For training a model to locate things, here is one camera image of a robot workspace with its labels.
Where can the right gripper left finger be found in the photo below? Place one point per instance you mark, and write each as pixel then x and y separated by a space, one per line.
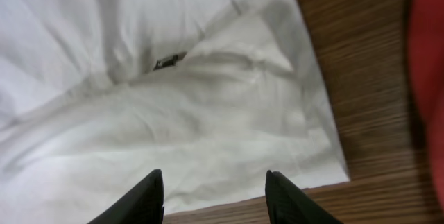
pixel 143 204

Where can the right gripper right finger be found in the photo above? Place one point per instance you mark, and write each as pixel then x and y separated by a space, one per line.
pixel 288 204

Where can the white t-shirt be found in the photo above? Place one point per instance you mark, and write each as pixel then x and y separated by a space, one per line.
pixel 95 94

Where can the red t-shirt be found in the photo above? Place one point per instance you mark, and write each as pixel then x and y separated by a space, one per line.
pixel 425 56

